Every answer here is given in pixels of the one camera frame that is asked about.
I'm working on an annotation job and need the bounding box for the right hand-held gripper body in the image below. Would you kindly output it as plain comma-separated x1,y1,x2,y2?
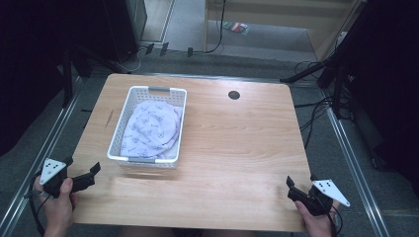
287,179,351,217

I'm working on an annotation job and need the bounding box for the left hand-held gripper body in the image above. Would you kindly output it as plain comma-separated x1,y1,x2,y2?
39,158,97,199

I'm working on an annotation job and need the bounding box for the light purple patterned cloth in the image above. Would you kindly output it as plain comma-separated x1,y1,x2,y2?
120,100,184,160

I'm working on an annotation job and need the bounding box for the white perforated plastic basket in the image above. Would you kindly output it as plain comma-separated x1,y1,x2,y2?
106,85,189,170

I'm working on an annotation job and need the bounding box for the person's right hand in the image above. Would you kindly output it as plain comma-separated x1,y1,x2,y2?
293,198,341,237

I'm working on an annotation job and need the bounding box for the person's left hand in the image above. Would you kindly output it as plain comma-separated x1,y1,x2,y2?
32,177,79,237

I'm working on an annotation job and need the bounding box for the black metal stand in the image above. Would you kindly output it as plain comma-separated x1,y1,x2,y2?
279,0,379,120

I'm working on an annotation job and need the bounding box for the dark cabinet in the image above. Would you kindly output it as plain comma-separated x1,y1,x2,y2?
102,0,148,63

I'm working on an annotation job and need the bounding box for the colourful striped packet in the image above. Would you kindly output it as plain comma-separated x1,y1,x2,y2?
222,21,251,37

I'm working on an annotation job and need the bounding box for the light wooden shelf unit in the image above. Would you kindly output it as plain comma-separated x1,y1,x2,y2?
203,0,368,62

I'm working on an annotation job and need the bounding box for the silver metal floor rail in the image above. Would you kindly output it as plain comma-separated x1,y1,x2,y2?
0,77,83,237
320,88,392,237

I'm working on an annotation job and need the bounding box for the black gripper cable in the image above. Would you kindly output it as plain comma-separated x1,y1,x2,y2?
23,173,52,237
324,202,344,237

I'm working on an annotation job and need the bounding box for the black floor cable bundle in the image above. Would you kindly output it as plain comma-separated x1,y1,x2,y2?
293,59,352,150

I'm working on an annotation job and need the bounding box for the black hanging cable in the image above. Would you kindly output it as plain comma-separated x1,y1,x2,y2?
203,0,227,54

